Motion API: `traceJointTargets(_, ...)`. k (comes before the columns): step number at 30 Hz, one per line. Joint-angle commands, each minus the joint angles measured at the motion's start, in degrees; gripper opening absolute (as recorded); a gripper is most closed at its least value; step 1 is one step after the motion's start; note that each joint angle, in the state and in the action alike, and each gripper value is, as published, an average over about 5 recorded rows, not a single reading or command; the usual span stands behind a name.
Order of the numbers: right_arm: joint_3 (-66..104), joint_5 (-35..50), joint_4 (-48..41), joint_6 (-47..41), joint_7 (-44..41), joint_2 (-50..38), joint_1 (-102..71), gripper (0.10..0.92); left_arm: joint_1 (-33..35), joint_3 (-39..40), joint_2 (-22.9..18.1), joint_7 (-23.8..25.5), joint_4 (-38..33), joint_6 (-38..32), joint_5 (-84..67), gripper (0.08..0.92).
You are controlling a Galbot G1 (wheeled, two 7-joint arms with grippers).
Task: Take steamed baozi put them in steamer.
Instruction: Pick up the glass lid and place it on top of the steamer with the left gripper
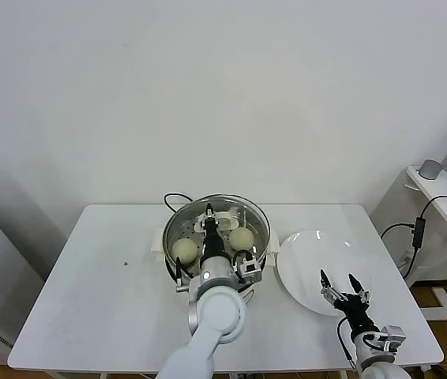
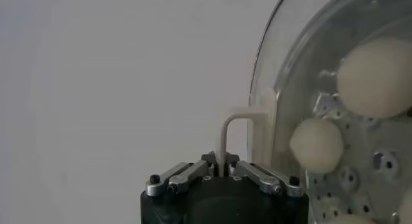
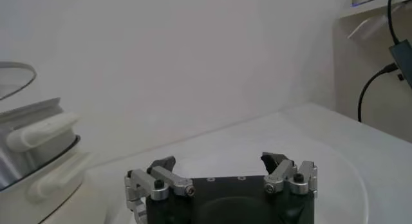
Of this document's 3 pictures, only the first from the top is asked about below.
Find black cooker power cable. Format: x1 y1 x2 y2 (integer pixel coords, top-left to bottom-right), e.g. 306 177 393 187
163 192 193 214

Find black left camera cable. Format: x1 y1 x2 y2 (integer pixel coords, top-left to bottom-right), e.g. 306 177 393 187
172 256 189 293

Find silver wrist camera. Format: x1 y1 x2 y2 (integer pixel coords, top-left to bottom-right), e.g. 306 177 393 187
233 254 262 283
377 324 407 352

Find white steamed baozi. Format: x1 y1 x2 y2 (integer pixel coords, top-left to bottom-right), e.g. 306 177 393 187
171 238 199 266
229 227 255 250

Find black camera cable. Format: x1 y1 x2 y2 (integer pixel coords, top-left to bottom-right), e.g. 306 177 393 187
336 317 357 370
172 256 189 293

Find white round plate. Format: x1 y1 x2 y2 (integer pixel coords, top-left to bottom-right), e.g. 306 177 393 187
276 230 375 317

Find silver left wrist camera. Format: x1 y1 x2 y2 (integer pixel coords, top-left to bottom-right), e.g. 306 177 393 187
233 254 262 283

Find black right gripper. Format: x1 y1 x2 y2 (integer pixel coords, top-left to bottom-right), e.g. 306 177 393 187
318 268 379 337

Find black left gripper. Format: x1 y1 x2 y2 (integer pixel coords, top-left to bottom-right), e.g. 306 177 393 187
201 202 228 261

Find black right camera cable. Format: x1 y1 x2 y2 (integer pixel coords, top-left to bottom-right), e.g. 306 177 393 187
336 317 357 370

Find glass lid with cream handle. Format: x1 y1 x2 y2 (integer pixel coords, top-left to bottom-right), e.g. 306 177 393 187
163 194 271 273

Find perforated steel steamer basket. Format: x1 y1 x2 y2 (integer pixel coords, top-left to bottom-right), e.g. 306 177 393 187
161 195 271 293

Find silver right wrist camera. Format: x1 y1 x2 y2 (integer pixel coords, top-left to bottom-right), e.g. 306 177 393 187
377 324 407 352

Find black cable with adapter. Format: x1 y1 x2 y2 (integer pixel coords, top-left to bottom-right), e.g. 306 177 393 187
379 193 447 280

